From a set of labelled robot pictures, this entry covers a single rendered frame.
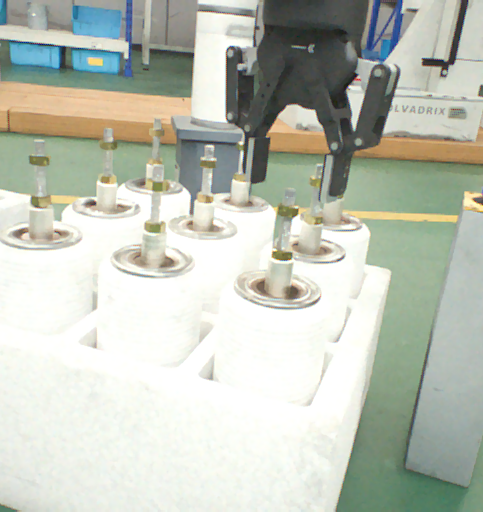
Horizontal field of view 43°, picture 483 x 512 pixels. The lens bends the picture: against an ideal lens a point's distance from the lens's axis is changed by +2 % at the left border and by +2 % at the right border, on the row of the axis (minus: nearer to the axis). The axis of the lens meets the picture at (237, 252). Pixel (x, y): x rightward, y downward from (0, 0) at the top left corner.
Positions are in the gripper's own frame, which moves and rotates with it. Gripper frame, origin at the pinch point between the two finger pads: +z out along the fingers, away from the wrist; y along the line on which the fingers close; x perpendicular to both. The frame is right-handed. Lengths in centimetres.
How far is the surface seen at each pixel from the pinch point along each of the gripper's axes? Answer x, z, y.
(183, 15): -632, -15, 553
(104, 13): -341, -8, 389
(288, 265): 0.5, 7.3, -1.0
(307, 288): -1.7, 9.7, -2.0
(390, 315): -57, 35, 9
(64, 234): 5.0, 9.8, 21.4
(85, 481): 11.2, 29.0, 10.7
